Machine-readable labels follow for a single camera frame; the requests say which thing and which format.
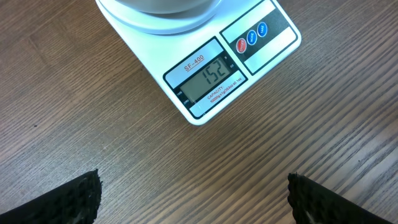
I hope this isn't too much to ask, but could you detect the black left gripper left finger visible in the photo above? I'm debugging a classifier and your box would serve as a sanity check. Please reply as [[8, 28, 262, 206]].
[[1, 169, 102, 224]]

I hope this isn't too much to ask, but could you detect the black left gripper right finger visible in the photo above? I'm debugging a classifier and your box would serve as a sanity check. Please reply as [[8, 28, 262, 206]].
[[287, 173, 391, 224]]

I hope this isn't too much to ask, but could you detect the white digital kitchen scale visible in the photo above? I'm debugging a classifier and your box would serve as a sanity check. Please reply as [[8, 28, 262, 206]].
[[97, 0, 302, 125]]

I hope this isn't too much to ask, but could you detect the white bowl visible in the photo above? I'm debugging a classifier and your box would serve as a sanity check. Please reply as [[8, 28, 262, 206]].
[[106, 0, 223, 16]]

